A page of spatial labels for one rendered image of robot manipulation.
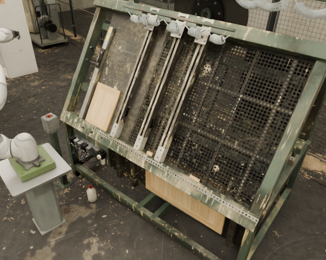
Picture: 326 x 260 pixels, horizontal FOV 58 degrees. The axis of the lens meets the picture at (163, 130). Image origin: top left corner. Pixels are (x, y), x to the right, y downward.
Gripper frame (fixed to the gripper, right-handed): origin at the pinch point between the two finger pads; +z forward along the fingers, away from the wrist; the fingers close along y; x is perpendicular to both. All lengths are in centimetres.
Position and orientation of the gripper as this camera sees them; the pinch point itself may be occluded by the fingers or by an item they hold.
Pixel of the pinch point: (16, 33)
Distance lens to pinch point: 289.7
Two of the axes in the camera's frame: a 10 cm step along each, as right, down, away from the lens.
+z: -1.7, -3.5, 9.2
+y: 8.3, 4.6, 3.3
